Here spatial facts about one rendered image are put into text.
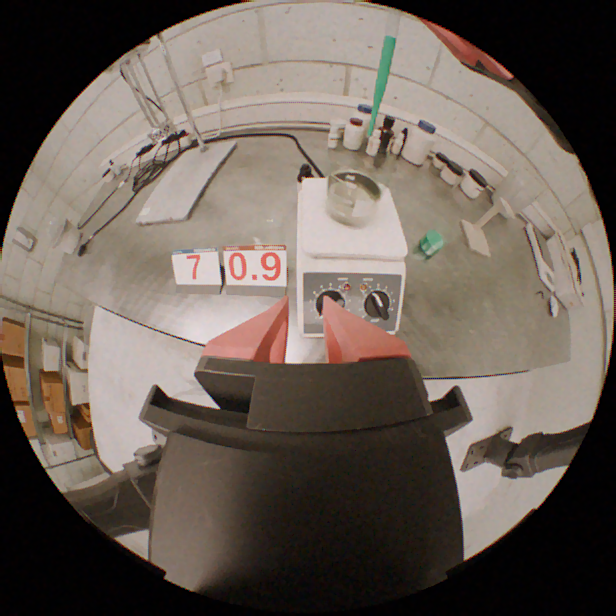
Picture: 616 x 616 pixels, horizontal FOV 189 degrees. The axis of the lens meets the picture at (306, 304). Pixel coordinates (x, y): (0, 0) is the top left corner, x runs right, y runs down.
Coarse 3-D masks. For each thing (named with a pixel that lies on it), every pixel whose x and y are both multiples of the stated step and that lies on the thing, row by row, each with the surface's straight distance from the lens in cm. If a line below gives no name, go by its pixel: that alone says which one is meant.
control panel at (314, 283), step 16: (304, 272) 20; (320, 272) 20; (336, 272) 21; (352, 272) 21; (304, 288) 21; (320, 288) 21; (336, 288) 21; (352, 288) 21; (368, 288) 22; (384, 288) 22; (400, 288) 23; (304, 304) 21; (352, 304) 22; (304, 320) 22; (320, 320) 22; (368, 320) 23; (384, 320) 24
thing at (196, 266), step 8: (176, 256) 33; (184, 256) 32; (192, 256) 31; (200, 256) 30; (208, 256) 29; (176, 264) 33; (184, 264) 32; (192, 264) 31; (200, 264) 30; (208, 264) 29; (216, 264) 29; (176, 272) 34; (184, 272) 32; (192, 272) 31; (200, 272) 31; (208, 272) 30; (216, 272) 29; (184, 280) 33; (192, 280) 32; (200, 280) 31; (208, 280) 30; (216, 280) 29
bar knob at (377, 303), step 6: (372, 294) 21; (378, 294) 22; (384, 294) 22; (366, 300) 22; (372, 300) 21; (378, 300) 20; (384, 300) 22; (366, 306) 22; (372, 306) 22; (378, 306) 21; (384, 306) 21; (366, 312) 22; (372, 312) 22; (378, 312) 22; (384, 312) 21; (384, 318) 22
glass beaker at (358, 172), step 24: (336, 144) 20; (360, 144) 21; (336, 168) 16; (360, 168) 22; (384, 168) 20; (336, 192) 18; (360, 192) 17; (384, 192) 19; (336, 216) 20; (360, 216) 19
